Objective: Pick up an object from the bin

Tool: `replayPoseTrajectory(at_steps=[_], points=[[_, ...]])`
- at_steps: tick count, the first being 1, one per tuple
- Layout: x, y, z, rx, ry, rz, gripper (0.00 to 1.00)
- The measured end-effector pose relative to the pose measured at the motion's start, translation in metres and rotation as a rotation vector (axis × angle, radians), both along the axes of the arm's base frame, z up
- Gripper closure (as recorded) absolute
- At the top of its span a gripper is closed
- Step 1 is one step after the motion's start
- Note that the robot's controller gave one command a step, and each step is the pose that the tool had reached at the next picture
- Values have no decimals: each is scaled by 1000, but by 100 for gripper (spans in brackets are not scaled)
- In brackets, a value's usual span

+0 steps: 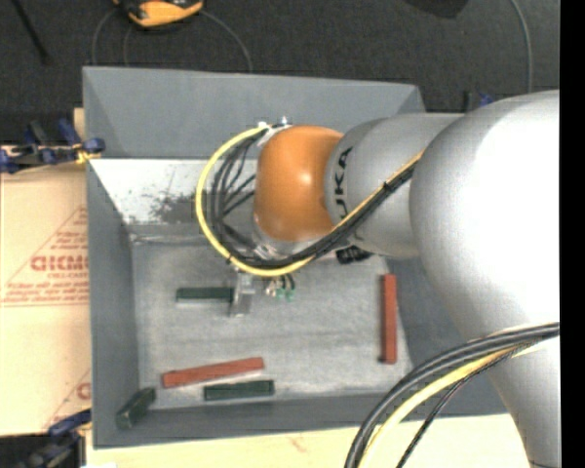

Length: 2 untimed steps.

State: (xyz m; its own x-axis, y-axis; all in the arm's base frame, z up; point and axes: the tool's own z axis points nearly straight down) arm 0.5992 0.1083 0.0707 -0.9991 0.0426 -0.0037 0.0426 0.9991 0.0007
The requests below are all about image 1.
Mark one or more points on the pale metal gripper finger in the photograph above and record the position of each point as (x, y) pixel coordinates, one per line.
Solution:
(239, 306)
(244, 283)

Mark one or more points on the grey metal bin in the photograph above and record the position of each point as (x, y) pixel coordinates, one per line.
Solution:
(297, 329)

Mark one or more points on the brown cardboard board, red print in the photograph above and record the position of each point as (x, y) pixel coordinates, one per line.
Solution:
(39, 242)

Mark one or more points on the red-brown flat block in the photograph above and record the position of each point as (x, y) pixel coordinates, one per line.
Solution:
(212, 372)
(389, 320)

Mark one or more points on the black cylinder on white bracket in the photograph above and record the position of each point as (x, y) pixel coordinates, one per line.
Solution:
(355, 254)

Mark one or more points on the dark green flat block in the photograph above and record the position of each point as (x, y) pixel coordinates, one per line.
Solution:
(135, 408)
(202, 294)
(239, 390)

